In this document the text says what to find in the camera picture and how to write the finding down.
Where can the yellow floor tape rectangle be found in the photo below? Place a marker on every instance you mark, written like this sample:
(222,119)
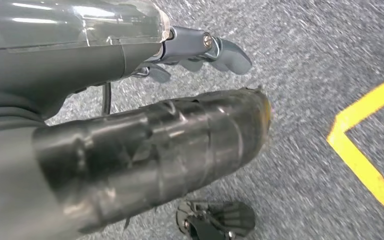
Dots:
(361,165)

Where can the black robot foot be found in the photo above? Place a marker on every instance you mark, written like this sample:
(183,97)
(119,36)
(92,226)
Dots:
(218,218)

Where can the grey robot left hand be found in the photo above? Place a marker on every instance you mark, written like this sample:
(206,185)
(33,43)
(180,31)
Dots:
(62,59)

